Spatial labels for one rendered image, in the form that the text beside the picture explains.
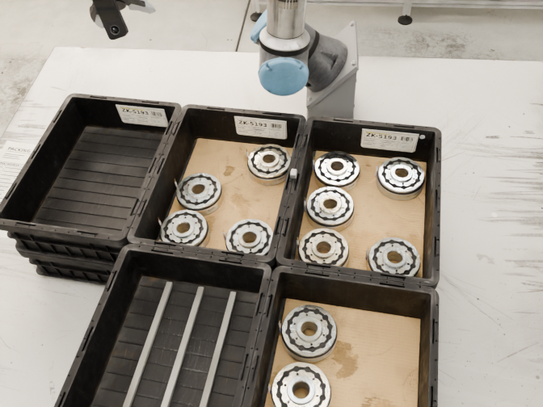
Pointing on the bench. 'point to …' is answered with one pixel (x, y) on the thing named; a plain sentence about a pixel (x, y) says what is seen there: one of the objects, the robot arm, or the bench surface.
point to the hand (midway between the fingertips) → (128, 22)
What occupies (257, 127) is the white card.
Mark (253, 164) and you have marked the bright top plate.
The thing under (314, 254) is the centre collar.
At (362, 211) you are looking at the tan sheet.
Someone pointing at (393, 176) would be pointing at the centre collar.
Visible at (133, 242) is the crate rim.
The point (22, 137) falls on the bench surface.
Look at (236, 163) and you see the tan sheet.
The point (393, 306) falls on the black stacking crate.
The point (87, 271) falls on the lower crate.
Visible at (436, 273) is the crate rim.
